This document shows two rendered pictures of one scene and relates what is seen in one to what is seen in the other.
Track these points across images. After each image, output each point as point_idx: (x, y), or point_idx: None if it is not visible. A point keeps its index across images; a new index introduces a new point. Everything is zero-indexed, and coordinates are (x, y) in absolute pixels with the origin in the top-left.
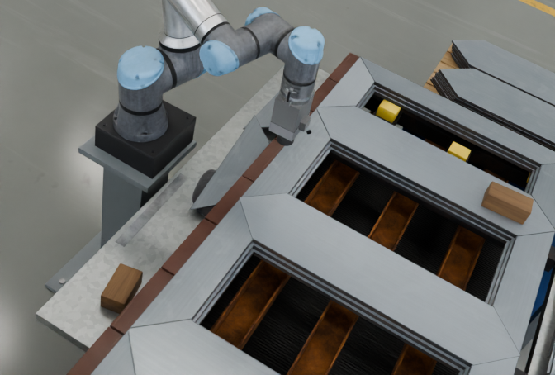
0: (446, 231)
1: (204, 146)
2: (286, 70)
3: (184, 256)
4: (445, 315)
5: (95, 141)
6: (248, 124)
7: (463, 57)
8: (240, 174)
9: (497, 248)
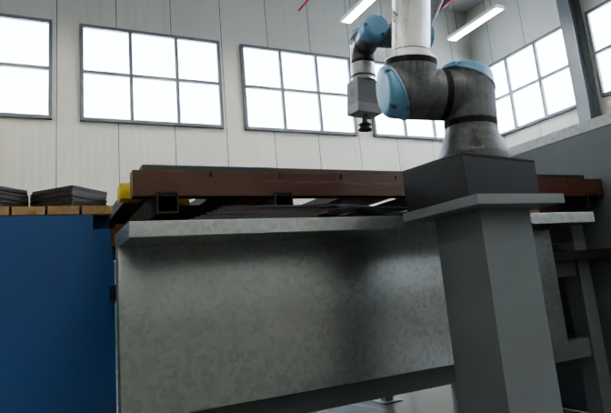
0: None
1: (395, 216)
2: (375, 57)
3: None
4: None
5: (538, 187)
6: (331, 204)
7: (14, 189)
8: (377, 211)
9: None
